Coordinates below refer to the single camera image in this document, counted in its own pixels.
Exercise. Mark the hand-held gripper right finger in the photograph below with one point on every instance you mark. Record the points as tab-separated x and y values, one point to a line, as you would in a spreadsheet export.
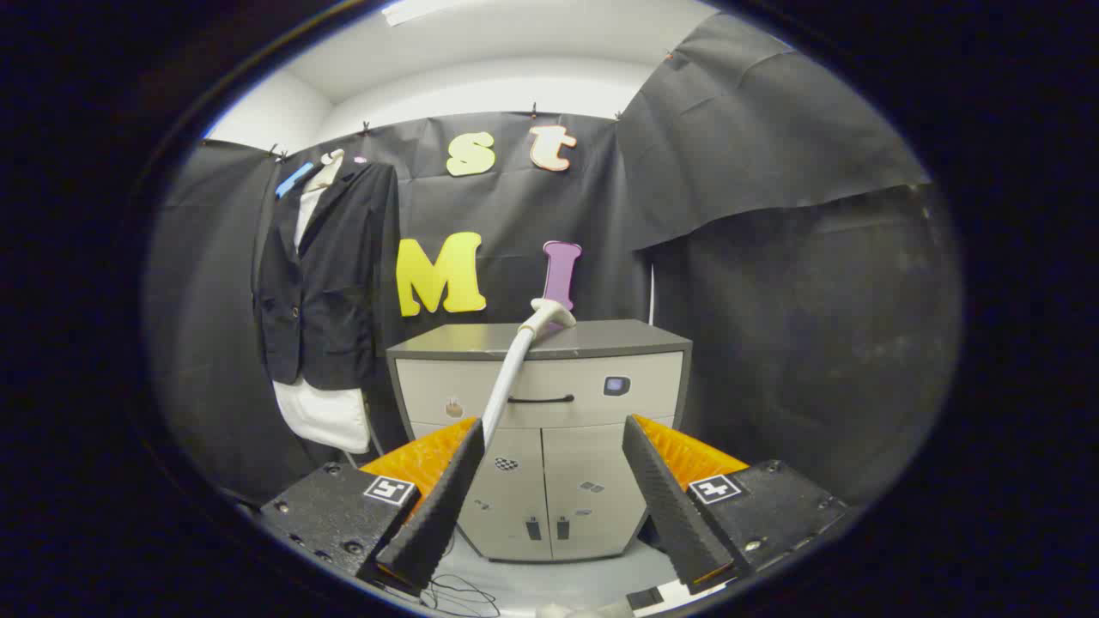
674	506

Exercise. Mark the cream clothes hanger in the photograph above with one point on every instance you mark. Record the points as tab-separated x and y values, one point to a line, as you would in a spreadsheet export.
333	159

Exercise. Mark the grey cabinet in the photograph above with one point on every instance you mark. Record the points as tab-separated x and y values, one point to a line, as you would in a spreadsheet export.
558	463

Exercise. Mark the white shirt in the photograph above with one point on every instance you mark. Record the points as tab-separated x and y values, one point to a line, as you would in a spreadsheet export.
322	416

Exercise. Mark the black suit jacket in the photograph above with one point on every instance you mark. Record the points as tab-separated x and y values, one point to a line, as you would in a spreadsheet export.
335	292

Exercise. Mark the white garment steamer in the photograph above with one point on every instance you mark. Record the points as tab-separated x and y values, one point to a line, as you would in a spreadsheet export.
515	360

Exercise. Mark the black backdrop cloth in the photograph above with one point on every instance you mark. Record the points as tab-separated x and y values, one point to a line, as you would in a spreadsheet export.
773	257

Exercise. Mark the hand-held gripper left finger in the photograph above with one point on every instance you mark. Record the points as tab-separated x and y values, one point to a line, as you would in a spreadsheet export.
438	506

